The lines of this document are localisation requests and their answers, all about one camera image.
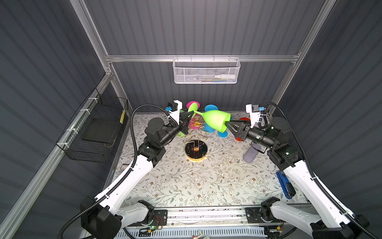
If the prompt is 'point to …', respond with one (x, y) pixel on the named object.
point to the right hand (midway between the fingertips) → (229, 124)
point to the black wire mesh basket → (93, 131)
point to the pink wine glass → (194, 121)
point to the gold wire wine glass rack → (196, 145)
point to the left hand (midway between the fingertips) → (193, 111)
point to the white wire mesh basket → (206, 70)
